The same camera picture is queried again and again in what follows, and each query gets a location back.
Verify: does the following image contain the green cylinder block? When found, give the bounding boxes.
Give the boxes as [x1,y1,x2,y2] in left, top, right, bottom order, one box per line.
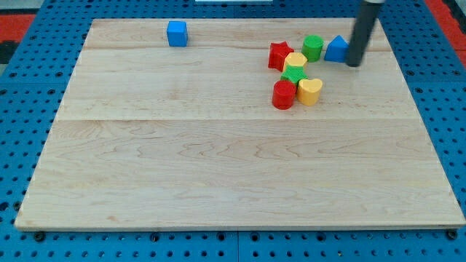
[301,35,324,63]

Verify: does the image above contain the light wooden board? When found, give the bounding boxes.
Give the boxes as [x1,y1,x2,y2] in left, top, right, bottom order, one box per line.
[15,18,465,231]

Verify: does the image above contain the blue cube block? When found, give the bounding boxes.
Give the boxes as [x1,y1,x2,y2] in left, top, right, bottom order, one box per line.
[166,20,189,47]

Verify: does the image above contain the blue triangular prism block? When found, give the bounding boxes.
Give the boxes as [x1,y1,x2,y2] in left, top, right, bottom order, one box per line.
[324,35,349,63]

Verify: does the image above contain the green star block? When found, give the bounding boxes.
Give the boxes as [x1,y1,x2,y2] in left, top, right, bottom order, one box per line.
[280,65,308,86]

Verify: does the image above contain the yellow heart block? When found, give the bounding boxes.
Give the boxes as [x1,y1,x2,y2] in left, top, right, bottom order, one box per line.
[296,79,323,106]

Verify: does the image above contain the red cylinder block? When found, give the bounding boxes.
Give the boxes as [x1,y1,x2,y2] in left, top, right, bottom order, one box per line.
[272,80,296,110]

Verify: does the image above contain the red star block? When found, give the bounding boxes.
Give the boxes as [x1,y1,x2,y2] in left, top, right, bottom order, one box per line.
[268,41,294,72]

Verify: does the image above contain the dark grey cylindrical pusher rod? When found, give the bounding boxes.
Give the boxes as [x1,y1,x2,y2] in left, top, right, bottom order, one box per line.
[345,0,384,68]

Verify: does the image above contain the yellow hexagon block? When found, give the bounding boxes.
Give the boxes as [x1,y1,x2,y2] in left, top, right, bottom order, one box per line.
[283,52,307,71]

